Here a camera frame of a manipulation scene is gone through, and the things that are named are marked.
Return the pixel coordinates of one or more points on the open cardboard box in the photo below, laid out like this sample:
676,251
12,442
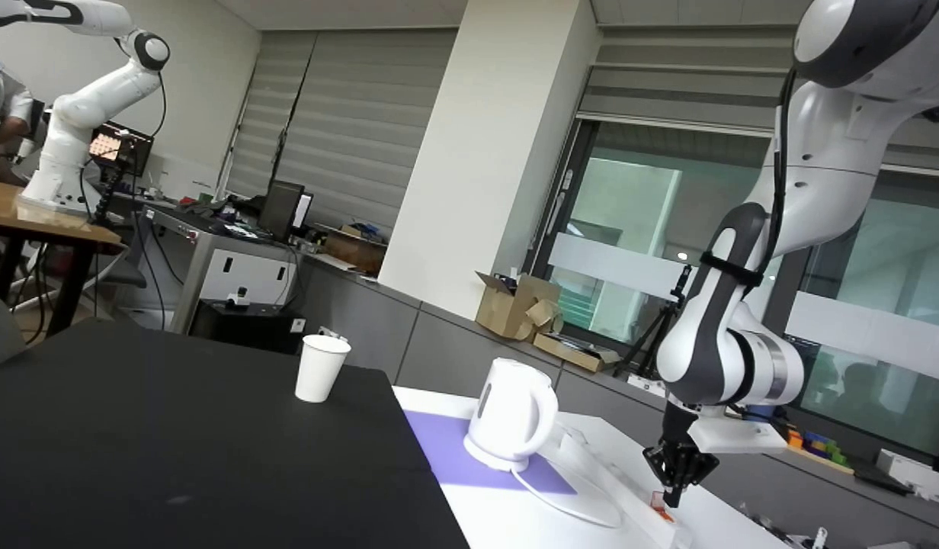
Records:
516,305

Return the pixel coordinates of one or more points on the wooden table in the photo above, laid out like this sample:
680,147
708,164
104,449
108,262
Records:
44,217

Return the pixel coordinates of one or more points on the brown box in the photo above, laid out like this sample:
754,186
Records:
351,251

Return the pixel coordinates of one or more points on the white electric kettle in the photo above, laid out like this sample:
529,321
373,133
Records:
511,414

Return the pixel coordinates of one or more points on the grey window blinds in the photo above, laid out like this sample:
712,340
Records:
357,122

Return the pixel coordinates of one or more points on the black camera tripod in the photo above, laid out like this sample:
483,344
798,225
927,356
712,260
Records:
646,340

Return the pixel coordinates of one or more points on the white paper cup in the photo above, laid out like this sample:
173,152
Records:
319,366

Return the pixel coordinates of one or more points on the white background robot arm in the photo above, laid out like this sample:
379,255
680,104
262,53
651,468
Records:
76,108

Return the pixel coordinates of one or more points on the black monitor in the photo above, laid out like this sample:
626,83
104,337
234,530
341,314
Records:
280,208

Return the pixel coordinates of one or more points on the flat cardboard piece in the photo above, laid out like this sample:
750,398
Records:
564,353

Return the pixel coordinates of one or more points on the black equipment box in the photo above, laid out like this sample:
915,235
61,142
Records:
124,152

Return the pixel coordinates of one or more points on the orange small toy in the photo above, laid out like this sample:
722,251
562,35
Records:
793,441

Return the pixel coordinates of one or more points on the grey metal cabinet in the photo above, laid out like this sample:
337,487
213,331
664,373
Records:
242,270

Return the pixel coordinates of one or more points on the white power strip orange switch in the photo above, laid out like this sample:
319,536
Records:
610,480

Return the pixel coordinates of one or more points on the purple mat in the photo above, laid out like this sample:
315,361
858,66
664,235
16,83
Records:
442,452

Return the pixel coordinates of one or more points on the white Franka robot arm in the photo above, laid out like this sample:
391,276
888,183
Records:
846,152

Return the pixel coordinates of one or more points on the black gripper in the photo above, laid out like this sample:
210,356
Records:
683,452

